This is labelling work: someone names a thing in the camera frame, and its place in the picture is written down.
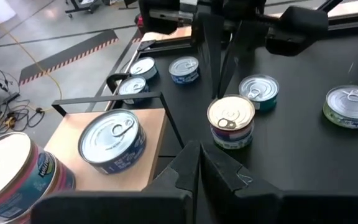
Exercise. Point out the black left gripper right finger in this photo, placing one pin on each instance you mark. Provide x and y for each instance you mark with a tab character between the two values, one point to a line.
259	207

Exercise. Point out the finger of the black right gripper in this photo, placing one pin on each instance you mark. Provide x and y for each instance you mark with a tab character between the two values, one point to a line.
212	53
242	46

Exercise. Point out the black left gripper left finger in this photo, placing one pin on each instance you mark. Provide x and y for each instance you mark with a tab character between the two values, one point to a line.
120	207

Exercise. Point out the dark label tuna can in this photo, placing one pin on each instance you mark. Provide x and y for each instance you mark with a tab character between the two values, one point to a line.
183	69

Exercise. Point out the teal tuna can with barcode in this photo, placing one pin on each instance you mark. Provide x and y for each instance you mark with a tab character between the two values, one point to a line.
258	91

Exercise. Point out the navy label tuna can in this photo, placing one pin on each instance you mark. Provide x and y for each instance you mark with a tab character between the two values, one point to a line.
112	140

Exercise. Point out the blue label tuna can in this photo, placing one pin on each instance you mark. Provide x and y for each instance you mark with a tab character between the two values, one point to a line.
132	87

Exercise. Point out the silver-top tuna can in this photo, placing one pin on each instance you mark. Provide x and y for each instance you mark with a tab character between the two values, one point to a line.
143	67
351	105

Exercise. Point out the tall red blue label can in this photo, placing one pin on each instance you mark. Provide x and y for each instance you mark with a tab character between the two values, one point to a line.
11	174
230	116

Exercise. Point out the Bumble Bee light tuna can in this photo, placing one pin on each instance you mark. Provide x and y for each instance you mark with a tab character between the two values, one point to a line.
232	143

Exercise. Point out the black wheeled stand base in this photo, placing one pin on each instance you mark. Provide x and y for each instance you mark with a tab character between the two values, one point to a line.
82	7

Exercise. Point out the black ramp hazard stripes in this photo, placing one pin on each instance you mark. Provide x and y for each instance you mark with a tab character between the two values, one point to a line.
70	56

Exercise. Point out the black metal table frame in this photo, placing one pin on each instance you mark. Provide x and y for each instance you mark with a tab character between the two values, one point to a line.
166	48

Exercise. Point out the wooden shelf black frame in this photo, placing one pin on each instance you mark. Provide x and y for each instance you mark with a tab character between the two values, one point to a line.
65	133

